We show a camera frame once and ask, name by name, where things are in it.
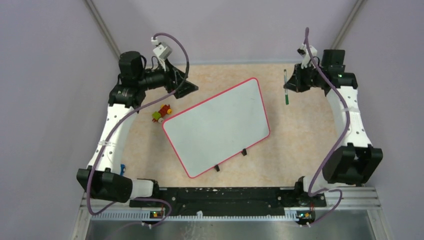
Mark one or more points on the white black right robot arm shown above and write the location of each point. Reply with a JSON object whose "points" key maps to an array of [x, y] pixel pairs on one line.
{"points": [[353, 158]]}

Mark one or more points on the blue toy car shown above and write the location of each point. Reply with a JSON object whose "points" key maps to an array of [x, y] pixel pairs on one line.
{"points": [[122, 169]]}

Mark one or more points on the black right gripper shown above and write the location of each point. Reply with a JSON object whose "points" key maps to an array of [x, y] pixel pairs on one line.
{"points": [[295, 83]]}

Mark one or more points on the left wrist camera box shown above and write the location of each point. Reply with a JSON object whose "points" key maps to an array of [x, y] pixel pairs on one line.
{"points": [[161, 49]]}

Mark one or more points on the red yellow green toy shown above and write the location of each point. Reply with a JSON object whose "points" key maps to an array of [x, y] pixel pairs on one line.
{"points": [[158, 116]]}

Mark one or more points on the white slotted cable duct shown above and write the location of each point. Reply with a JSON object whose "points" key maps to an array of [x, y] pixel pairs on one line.
{"points": [[146, 215]]}

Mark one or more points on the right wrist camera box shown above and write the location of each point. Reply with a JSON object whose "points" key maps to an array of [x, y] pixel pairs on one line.
{"points": [[303, 51]]}

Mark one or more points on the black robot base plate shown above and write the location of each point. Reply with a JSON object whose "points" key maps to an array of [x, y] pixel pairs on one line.
{"points": [[230, 201]]}

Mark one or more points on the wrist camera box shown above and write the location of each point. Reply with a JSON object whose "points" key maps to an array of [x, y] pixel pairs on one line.
{"points": [[303, 51], [161, 49]]}

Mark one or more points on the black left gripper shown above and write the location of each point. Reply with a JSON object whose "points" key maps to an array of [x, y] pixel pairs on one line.
{"points": [[181, 87]]}

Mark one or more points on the pink framed whiteboard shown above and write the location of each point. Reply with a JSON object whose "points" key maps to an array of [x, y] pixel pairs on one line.
{"points": [[218, 128]]}

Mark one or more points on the green capped whiteboard marker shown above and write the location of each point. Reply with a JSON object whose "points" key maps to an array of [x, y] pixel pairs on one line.
{"points": [[286, 92]]}

